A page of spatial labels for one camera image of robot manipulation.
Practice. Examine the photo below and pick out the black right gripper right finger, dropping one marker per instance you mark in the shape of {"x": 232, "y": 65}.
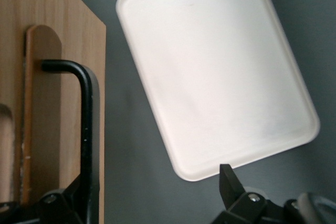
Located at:
{"x": 236, "y": 203}

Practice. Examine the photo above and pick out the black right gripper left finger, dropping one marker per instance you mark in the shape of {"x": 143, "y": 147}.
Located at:
{"x": 60, "y": 208}

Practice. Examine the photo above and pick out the beige plastic tray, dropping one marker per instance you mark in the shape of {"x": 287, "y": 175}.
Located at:
{"x": 210, "y": 77}

